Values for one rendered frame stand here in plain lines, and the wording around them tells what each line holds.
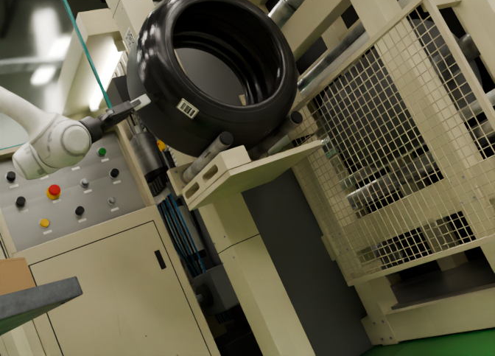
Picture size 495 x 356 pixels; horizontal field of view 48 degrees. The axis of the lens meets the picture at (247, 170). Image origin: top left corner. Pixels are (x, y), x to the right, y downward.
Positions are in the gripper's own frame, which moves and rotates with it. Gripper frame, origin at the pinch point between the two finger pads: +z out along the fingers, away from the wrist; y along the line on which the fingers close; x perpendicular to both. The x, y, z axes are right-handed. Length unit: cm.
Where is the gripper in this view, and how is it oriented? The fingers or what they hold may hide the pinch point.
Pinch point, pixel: (138, 102)
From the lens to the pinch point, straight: 176.6
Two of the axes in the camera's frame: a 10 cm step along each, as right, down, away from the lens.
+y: -4.2, 3.5, 8.3
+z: 6.7, -4.9, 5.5
